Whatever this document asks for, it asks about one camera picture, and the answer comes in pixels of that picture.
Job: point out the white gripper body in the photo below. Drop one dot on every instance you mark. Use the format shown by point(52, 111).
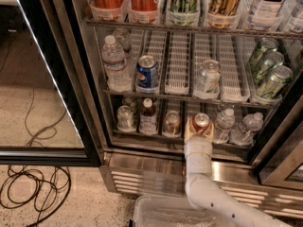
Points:
point(198, 147)

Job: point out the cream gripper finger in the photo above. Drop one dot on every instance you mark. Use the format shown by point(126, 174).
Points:
point(209, 132)
point(188, 132)

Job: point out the red coke can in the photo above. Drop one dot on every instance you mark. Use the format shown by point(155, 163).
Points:
point(200, 123)

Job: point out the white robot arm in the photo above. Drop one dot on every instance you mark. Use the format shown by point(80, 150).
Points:
point(203, 193)

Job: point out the gold brown can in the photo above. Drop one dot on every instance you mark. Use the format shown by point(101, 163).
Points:
point(172, 123)

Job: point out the upright water bottle bottom shelf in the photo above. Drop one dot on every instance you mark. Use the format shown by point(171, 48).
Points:
point(223, 124)

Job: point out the white silver soda can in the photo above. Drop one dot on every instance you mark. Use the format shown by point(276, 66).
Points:
point(207, 78)

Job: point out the blue pepsi can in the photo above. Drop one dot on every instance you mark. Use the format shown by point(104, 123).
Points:
point(147, 72)

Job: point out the front green soda can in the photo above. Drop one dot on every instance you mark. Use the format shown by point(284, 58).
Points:
point(274, 82)

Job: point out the front water bottle middle shelf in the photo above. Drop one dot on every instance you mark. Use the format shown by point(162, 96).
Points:
point(115, 65)

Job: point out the middle green soda can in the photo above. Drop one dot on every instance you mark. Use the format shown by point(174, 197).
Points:
point(268, 60)

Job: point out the rear water bottle middle shelf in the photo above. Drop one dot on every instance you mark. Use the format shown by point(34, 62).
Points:
point(122, 36)

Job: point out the green can top shelf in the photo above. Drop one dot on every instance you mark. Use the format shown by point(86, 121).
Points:
point(183, 12)

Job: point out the glass fridge door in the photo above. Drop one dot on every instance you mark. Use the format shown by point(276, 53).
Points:
point(44, 116)

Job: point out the white tea can top shelf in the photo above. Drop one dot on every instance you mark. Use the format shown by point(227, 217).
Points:
point(263, 13)

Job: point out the tilted water bottle bottom right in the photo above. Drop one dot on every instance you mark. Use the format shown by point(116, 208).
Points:
point(244, 132)

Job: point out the brown tea bottle white cap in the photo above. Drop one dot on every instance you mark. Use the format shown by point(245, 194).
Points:
point(148, 121)

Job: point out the clear plastic bin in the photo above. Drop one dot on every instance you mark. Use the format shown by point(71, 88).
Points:
point(160, 211)

